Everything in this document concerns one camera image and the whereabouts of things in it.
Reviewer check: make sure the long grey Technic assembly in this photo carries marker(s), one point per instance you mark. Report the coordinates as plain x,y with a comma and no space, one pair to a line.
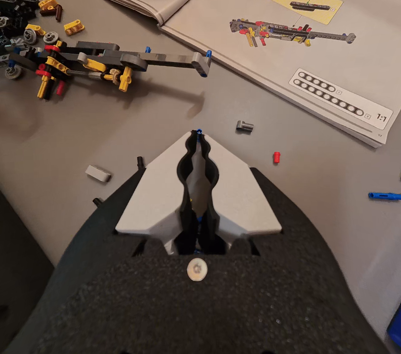
163,59

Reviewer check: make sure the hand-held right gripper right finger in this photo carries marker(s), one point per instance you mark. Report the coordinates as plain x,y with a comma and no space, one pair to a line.
247,203

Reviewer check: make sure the dark grey lego piece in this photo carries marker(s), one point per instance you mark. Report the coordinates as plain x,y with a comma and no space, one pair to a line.
244,126

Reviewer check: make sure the red lego pin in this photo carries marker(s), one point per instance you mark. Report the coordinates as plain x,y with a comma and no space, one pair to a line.
276,157

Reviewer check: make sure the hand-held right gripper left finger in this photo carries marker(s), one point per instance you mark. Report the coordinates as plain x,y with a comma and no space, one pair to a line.
150,203

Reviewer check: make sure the black lego pin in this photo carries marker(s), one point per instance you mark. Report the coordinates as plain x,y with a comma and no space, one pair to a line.
97,202
140,162

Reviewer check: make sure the light grey lego connector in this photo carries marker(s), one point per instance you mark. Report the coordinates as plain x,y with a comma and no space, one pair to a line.
98,173

